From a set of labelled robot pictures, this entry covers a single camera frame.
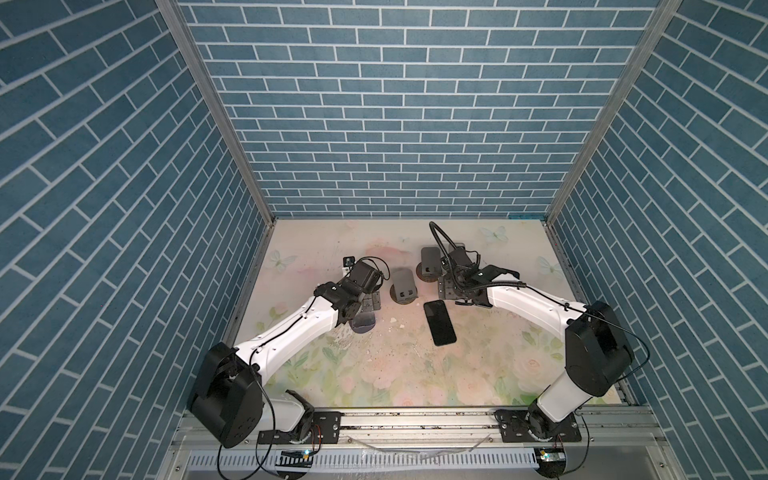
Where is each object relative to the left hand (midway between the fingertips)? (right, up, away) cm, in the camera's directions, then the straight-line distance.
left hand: (362, 297), depth 85 cm
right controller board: (+49, -39, -12) cm, 63 cm away
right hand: (+27, +3, +5) cm, 28 cm away
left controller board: (-14, -37, -13) cm, 42 cm away
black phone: (+24, -10, +11) cm, 29 cm away
